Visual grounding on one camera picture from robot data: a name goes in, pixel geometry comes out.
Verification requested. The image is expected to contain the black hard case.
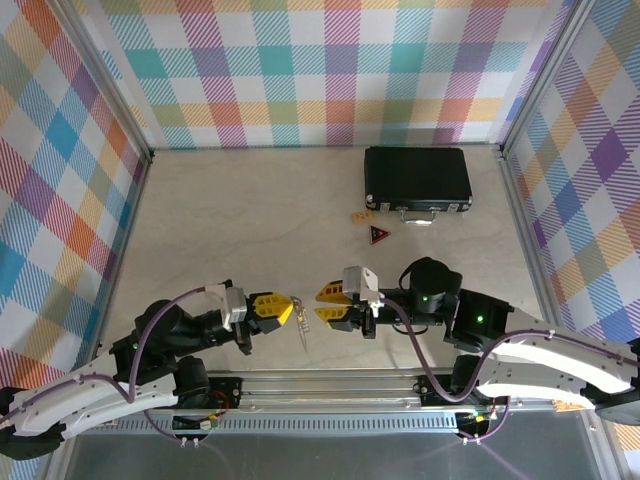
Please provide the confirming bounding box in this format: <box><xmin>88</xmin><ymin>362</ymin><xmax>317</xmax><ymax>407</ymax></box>
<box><xmin>363</xmin><ymin>146</ymin><xmax>474</xmax><ymax>226</ymax></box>

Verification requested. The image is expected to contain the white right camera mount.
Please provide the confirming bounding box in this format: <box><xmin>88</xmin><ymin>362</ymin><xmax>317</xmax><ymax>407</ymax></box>
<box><xmin>357</xmin><ymin>267</ymin><xmax>386</xmax><ymax>307</ymax></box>

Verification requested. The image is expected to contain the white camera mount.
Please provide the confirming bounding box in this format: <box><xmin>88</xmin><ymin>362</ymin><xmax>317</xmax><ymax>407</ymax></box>
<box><xmin>357</xmin><ymin>267</ymin><xmax>386</xmax><ymax>307</ymax></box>
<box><xmin>204</xmin><ymin>282</ymin><xmax>236</xmax><ymax>304</ymax></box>

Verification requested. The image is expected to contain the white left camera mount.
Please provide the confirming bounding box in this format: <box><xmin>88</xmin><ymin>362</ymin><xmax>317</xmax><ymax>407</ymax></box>
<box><xmin>204</xmin><ymin>282</ymin><xmax>236</xmax><ymax>304</ymax></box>

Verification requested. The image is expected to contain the long aluminium mounting rail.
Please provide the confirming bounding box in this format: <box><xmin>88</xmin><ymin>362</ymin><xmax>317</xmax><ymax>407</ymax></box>
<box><xmin>207</xmin><ymin>370</ymin><xmax>607</xmax><ymax>416</ymax></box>

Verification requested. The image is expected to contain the small electronics with wires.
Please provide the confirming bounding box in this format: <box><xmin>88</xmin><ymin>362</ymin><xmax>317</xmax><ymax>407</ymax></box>
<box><xmin>458</xmin><ymin>408</ymin><xmax>497</xmax><ymax>425</ymax></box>
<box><xmin>172</xmin><ymin>412</ymin><xmax>222</xmax><ymax>432</ymax></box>

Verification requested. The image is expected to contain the perforated metal cable tray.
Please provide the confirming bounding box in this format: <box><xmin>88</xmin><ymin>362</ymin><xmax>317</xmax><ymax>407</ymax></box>
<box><xmin>107</xmin><ymin>413</ymin><xmax>462</xmax><ymax>437</ymax></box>

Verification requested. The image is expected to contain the aluminium frame post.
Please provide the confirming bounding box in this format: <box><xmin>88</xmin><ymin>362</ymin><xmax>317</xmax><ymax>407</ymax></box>
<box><xmin>497</xmin><ymin>0</ymin><xmax>591</xmax><ymax>157</ymax></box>
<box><xmin>62</xmin><ymin>0</ymin><xmax>155</xmax><ymax>164</ymax></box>

